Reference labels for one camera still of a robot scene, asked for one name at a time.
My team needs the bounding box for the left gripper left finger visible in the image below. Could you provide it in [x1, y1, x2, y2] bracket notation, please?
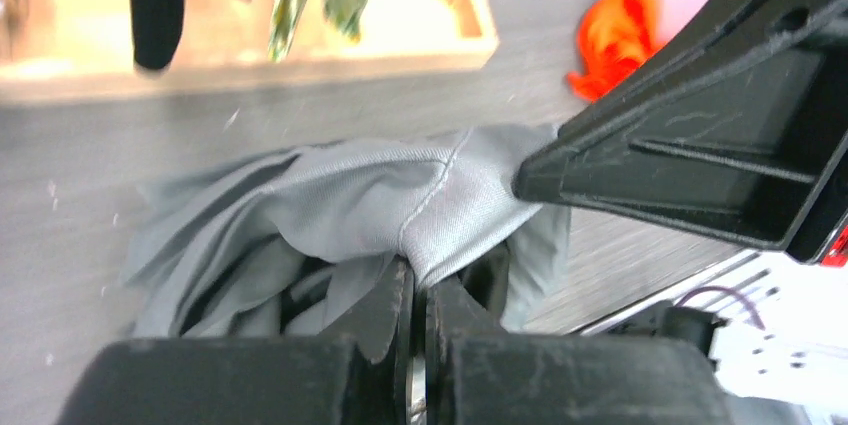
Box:
[59, 260, 414, 425]

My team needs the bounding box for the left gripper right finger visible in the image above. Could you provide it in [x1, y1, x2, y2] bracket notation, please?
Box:
[425, 277, 732, 424]

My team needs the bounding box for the grey garment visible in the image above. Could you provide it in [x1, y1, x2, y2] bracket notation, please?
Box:
[122, 125, 571, 337]

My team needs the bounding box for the wooden hanger rack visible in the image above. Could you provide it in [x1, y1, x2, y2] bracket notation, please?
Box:
[1, 0, 498, 105]

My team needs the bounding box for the orange garment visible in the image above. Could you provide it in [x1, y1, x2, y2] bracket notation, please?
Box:
[565, 0, 664, 102]

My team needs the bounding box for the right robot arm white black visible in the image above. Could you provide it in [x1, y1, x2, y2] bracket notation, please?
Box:
[514, 0, 847, 411]

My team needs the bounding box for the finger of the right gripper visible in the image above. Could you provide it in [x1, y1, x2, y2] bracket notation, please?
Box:
[513, 0, 847, 263]

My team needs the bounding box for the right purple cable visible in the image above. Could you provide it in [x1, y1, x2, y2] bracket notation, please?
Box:
[674, 285, 767, 332]

